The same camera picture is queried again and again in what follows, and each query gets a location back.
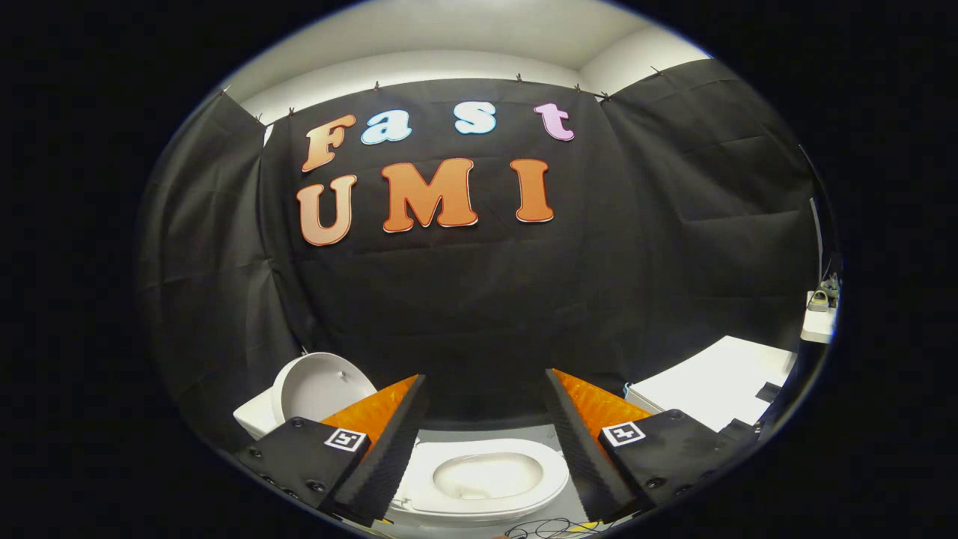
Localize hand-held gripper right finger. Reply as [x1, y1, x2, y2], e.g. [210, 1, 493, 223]
[543, 368, 749, 523]

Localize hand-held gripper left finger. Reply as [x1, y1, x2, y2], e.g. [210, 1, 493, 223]
[234, 374, 431, 527]

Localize white toilet lid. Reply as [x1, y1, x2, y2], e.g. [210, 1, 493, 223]
[271, 352, 377, 427]

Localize white ceramic toilet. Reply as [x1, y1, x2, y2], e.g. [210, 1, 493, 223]
[234, 389, 571, 526]

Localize white drawer cabinet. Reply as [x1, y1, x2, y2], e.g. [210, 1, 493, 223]
[625, 335, 798, 433]

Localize black backdrop cloth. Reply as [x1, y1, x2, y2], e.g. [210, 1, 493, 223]
[135, 58, 824, 450]

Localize white desk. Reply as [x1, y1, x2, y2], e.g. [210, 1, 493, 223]
[801, 290, 839, 345]

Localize dark computer monitor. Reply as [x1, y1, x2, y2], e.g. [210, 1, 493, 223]
[808, 196, 826, 282]

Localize black floor cables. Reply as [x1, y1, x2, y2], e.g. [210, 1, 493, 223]
[505, 518, 599, 539]

